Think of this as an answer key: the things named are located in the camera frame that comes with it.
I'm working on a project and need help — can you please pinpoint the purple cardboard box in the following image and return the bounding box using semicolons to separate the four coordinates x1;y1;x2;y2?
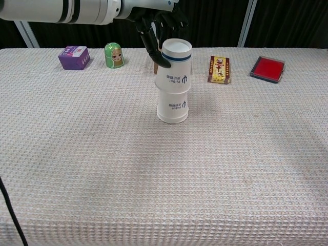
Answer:
58;45;91;71

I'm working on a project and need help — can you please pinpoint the yellow and red snack packet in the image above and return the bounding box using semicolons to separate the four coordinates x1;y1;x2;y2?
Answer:
207;55;233;85

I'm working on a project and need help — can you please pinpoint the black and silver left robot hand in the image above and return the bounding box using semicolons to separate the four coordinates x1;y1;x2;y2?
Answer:
114;0;190;69

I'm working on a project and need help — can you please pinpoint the green nesting doll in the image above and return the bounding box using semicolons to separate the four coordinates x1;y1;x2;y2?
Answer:
104;42;126;69

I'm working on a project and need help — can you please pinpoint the beige woven tablecloth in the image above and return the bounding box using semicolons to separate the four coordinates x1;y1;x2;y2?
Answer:
0;47;328;246

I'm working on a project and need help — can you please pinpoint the grey slanted frame post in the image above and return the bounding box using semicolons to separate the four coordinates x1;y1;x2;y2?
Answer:
14;20;40;49
237;0;258;48

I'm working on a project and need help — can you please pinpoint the black cable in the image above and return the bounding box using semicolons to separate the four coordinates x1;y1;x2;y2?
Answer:
0;176;28;246

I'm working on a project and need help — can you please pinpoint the red ink pad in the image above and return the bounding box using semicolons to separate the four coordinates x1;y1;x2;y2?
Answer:
250;55;286;84

